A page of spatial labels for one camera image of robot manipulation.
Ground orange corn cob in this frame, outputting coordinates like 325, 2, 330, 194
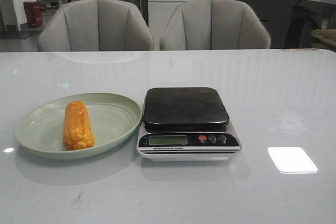
63, 100, 95, 151

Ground black silver kitchen scale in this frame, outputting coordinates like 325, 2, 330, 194
137, 87, 242, 161

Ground right grey armchair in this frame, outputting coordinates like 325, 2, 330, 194
160, 0, 271, 51

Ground grey armchair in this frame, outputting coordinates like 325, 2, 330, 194
37, 0, 153, 52
160, 0, 271, 51

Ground light green plate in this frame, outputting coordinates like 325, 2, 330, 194
15, 93, 142, 159

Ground left grey armchair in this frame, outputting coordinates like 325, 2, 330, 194
37, 0, 153, 52

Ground red bin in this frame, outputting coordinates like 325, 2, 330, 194
24, 1, 43, 27

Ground black appliance at right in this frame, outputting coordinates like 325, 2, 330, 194
285, 0, 335, 48

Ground beige cushion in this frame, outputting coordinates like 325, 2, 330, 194
311, 29, 336, 52

